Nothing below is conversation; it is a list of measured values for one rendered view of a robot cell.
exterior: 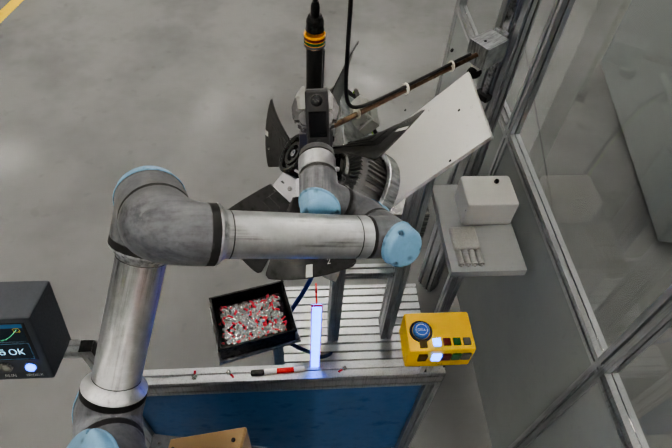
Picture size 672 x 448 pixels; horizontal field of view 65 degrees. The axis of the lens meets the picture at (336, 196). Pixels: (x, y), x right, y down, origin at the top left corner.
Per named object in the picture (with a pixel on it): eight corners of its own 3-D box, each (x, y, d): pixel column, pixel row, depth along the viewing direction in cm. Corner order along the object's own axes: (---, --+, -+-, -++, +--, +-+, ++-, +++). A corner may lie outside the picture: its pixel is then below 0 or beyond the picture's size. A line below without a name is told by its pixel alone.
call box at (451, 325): (458, 330, 139) (467, 310, 130) (466, 367, 132) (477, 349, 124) (397, 332, 137) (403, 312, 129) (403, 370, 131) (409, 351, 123)
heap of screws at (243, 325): (278, 294, 160) (277, 288, 157) (289, 336, 151) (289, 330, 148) (214, 310, 155) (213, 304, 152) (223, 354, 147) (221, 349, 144)
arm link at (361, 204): (388, 254, 103) (344, 235, 97) (362, 233, 112) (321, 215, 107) (408, 218, 102) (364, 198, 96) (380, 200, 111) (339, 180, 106)
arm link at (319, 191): (327, 237, 102) (290, 222, 97) (324, 194, 109) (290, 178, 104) (353, 216, 97) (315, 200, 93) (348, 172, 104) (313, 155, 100)
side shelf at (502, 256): (495, 189, 190) (497, 183, 188) (524, 275, 167) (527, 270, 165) (429, 190, 189) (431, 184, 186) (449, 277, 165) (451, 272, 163)
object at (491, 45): (487, 49, 159) (494, 24, 153) (505, 61, 156) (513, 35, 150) (463, 61, 155) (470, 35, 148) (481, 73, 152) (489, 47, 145)
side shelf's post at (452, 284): (433, 336, 242) (478, 225, 179) (434, 344, 240) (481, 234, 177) (424, 336, 242) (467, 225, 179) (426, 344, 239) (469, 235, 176)
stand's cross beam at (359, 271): (392, 269, 201) (393, 263, 198) (393, 278, 198) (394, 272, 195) (342, 270, 199) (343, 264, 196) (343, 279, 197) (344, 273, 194)
